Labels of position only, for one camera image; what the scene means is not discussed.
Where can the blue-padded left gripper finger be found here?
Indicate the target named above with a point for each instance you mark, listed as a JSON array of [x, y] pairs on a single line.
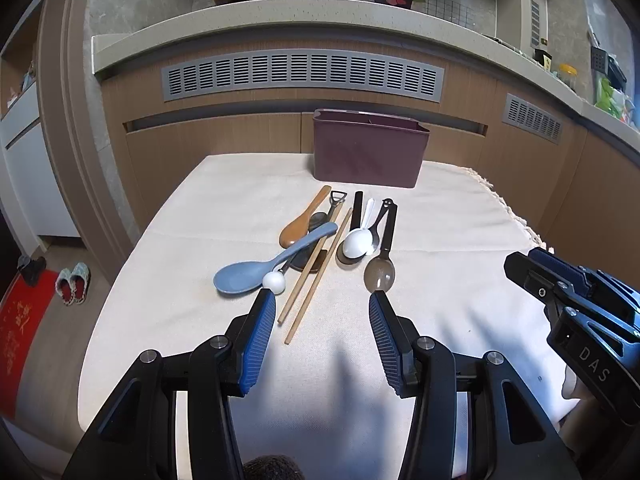
[[133, 436]]

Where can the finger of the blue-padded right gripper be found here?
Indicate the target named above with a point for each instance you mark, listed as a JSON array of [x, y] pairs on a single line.
[[510, 435]]

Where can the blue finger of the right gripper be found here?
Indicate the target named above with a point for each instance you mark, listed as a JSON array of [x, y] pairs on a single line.
[[553, 281]]

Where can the black-handled brown spoon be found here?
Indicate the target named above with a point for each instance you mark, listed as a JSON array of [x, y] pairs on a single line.
[[380, 273]]

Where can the white ceramic soup spoon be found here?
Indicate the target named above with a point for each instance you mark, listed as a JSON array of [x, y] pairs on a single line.
[[358, 241]]

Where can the blue plastic rice spoon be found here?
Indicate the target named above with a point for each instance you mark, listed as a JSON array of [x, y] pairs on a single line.
[[240, 277]]

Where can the white ball-end utensil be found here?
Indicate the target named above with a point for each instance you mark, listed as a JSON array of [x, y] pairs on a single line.
[[275, 280]]

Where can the brown wooden spoon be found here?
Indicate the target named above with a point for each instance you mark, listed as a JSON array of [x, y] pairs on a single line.
[[298, 227]]

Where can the kitchen countertop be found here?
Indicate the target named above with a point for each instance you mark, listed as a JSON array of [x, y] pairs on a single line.
[[112, 49]]

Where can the grey vent grille small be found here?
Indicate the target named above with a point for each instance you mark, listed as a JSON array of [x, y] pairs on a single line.
[[528, 117]]

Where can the pair of slippers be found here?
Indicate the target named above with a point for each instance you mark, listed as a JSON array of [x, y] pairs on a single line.
[[72, 285]]

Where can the red floor mat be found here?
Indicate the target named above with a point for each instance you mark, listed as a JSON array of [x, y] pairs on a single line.
[[22, 310]]

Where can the green items on counter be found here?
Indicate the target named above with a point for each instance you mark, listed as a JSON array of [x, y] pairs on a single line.
[[613, 101]]

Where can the yellow-lid jar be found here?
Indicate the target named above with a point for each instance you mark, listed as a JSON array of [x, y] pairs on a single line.
[[568, 74]]

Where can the maroon utensil holder box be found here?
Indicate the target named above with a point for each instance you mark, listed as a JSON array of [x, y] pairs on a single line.
[[368, 148]]

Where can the cream tablecloth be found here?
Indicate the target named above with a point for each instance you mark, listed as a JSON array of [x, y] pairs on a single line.
[[322, 396]]

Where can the white cabinet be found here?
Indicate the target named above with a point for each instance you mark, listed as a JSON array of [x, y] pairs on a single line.
[[31, 200]]

